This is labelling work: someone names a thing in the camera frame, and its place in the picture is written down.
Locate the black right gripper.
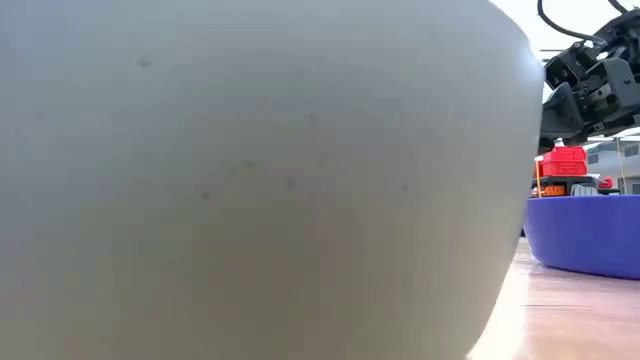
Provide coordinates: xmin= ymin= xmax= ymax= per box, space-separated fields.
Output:
xmin=538 ymin=8 xmax=640 ymax=151

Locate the blue plastic bowl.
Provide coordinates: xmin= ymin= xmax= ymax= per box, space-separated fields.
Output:
xmin=522 ymin=193 xmax=640 ymax=281

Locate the white cabinet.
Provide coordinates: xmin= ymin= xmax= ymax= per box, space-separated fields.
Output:
xmin=584 ymin=139 xmax=640 ymax=196

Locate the red plastic crate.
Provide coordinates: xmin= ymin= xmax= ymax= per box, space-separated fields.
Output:
xmin=541 ymin=145 xmax=588 ymax=178

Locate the black plastic crate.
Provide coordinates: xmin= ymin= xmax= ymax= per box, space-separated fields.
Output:
xmin=531 ymin=175 xmax=600 ymax=198

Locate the large grey-white bowl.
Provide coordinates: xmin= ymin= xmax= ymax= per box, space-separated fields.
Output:
xmin=0 ymin=0 xmax=546 ymax=360

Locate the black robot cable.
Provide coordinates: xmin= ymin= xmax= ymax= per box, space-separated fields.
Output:
xmin=536 ymin=0 xmax=609 ymax=47

